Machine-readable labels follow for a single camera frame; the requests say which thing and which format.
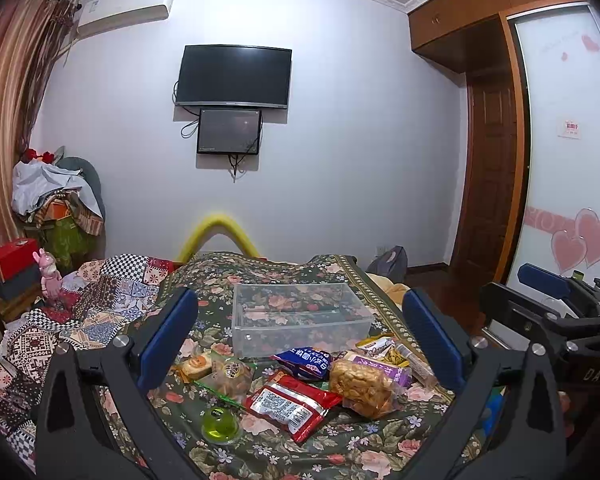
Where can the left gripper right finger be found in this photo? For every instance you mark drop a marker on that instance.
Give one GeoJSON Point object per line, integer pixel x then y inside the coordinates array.
{"type": "Point", "coordinates": [505, 421]}

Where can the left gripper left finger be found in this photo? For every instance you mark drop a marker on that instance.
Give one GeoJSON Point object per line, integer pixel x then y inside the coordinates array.
{"type": "Point", "coordinates": [73, 440]}

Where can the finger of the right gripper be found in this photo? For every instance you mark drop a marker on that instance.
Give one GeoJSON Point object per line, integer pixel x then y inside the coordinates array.
{"type": "Point", "coordinates": [544, 281]}

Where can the purple cake package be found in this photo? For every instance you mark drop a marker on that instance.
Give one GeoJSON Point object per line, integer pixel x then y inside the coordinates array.
{"type": "Point", "coordinates": [401, 375]}

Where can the green jelly cup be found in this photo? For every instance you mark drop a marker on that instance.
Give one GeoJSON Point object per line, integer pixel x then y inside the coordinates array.
{"type": "Point", "coordinates": [219, 426]}

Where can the green edged pastry bag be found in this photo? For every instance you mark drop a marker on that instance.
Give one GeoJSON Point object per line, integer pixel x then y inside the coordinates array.
{"type": "Point", "coordinates": [230, 378]}

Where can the fried dough snack bag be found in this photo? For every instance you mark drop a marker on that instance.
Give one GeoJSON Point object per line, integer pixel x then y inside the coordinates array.
{"type": "Point", "coordinates": [365, 390]}

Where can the red snack packet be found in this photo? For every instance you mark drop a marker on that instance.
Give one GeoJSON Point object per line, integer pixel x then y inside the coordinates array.
{"type": "Point", "coordinates": [292, 404]}

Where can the blue snack packet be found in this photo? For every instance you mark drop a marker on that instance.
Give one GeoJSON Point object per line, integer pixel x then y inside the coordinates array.
{"type": "Point", "coordinates": [305, 363]}

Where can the yellow brown snack packet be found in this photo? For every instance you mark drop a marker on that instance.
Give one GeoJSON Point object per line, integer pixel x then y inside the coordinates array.
{"type": "Point", "coordinates": [385, 348]}

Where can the white wardrobe sliding door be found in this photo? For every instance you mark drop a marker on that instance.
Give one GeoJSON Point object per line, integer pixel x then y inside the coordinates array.
{"type": "Point", "coordinates": [559, 51]}

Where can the brown wooden door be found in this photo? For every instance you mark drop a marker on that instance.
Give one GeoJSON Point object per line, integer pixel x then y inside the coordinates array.
{"type": "Point", "coordinates": [489, 180]}

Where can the orange wrapped pastry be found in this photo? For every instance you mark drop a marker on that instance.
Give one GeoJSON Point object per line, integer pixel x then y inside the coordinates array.
{"type": "Point", "coordinates": [194, 367]}

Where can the patchwork quilt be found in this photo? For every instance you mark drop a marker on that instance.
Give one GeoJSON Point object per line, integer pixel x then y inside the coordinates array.
{"type": "Point", "coordinates": [70, 319]}

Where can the beige blanket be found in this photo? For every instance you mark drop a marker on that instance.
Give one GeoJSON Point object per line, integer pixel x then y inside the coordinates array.
{"type": "Point", "coordinates": [395, 291]}

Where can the grey backpack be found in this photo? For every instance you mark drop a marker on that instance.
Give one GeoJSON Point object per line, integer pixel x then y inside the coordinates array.
{"type": "Point", "coordinates": [392, 264]}

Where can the pink rabbit toy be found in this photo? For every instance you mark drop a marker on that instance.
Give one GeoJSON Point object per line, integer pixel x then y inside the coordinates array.
{"type": "Point", "coordinates": [51, 278]}

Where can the clear plastic storage box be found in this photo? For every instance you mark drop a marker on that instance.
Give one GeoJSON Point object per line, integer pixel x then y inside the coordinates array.
{"type": "Point", "coordinates": [269, 319]}

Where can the dark floral bedspread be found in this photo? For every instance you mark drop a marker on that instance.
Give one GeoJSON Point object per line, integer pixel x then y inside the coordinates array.
{"type": "Point", "coordinates": [346, 445]}

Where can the red gift box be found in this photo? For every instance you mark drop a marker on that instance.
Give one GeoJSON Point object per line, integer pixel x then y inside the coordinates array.
{"type": "Point", "coordinates": [16, 256]}

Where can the pile of clothes on chair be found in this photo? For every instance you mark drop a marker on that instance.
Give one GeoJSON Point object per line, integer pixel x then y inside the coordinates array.
{"type": "Point", "coordinates": [58, 201]}

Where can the wooden overhead cabinet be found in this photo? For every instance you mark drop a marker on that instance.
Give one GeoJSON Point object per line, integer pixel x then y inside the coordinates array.
{"type": "Point", "coordinates": [466, 35]}

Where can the striped curtain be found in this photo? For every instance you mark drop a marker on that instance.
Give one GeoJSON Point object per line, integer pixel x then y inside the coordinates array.
{"type": "Point", "coordinates": [31, 34]}

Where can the white air conditioner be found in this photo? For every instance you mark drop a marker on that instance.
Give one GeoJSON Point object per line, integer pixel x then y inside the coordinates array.
{"type": "Point", "coordinates": [100, 16]}

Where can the yellow foam bed rail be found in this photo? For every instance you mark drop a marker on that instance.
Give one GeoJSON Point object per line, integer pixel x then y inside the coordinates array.
{"type": "Point", "coordinates": [213, 225]}

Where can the small wall monitor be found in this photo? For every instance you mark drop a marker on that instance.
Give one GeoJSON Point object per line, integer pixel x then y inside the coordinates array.
{"type": "Point", "coordinates": [229, 131]}

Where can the large wall television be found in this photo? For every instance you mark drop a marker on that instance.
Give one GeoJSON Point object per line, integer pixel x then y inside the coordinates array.
{"type": "Point", "coordinates": [225, 75]}

